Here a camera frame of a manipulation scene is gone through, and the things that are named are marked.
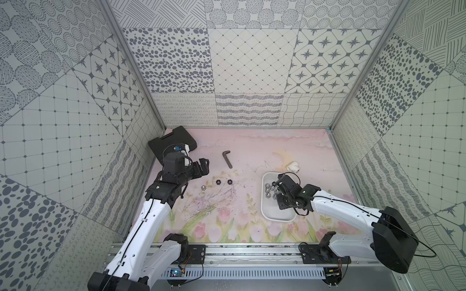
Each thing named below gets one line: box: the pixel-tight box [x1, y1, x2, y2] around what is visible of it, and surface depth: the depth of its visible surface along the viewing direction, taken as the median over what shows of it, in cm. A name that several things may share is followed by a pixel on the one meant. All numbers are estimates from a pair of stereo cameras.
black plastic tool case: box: [148, 125, 198, 164], surface depth 111 cm
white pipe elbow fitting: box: [286, 161, 301, 174], surface depth 101 cm
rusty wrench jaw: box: [222, 150, 233, 169], surface depth 109 cm
